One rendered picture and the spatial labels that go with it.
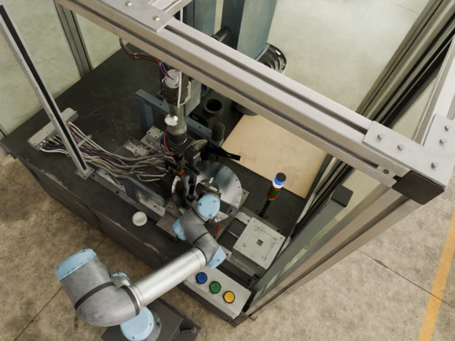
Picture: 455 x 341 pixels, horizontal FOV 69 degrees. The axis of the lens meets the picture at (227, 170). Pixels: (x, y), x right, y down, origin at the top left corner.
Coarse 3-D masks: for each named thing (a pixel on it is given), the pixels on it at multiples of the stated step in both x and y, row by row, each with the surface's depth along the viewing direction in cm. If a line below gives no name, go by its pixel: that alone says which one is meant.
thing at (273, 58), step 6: (270, 48) 192; (276, 48) 191; (264, 54) 193; (270, 54) 192; (276, 54) 190; (282, 54) 189; (258, 60) 194; (264, 60) 193; (270, 60) 192; (276, 60) 190; (282, 60) 188; (270, 66) 191; (276, 66) 188; (282, 66) 186; (282, 72) 181; (234, 102) 208; (240, 108) 206; (246, 108) 203; (246, 114) 207; (252, 114) 207; (258, 114) 208
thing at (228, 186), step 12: (204, 168) 163; (216, 168) 164; (228, 168) 165; (180, 180) 159; (216, 180) 161; (228, 180) 161; (180, 192) 155; (192, 192) 156; (228, 192) 158; (240, 192) 159; (180, 204) 152; (192, 204) 153; (216, 216) 151
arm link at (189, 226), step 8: (192, 208) 120; (184, 216) 120; (192, 216) 118; (176, 224) 120; (184, 224) 118; (192, 224) 118; (200, 224) 119; (176, 232) 118; (184, 232) 118; (192, 232) 117; (200, 232) 117; (192, 240) 117
